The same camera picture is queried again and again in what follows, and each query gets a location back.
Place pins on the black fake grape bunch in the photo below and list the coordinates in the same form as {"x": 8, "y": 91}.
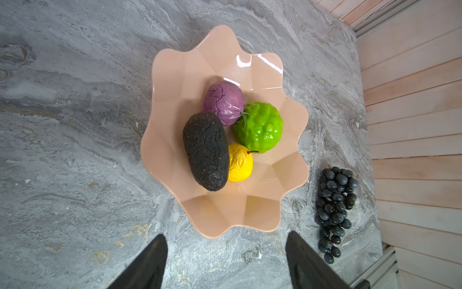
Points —
{"x": 335, "y": 197}

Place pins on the yellow fake lemon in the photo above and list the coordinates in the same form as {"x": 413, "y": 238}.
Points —
{"x": 241, "y": 163}

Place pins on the right aluminium frame rail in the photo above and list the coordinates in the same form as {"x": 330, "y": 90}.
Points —
{"x": 390, "y": 10}

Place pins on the green bumpy fake fruit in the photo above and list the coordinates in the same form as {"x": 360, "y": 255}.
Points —
{"x": 259, "y": 128}

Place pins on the purple fake fruit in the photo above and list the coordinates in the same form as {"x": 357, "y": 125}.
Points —
{"x": 225, "y": 100}

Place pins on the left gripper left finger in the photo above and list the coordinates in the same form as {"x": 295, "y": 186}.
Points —
{"x": 147, "y": 270}

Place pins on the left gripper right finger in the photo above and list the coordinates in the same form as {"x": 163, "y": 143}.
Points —
{"x": 307, "y": 269}

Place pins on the dark fake avocado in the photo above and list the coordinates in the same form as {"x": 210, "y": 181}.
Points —
{"x": 207, "y": 150}

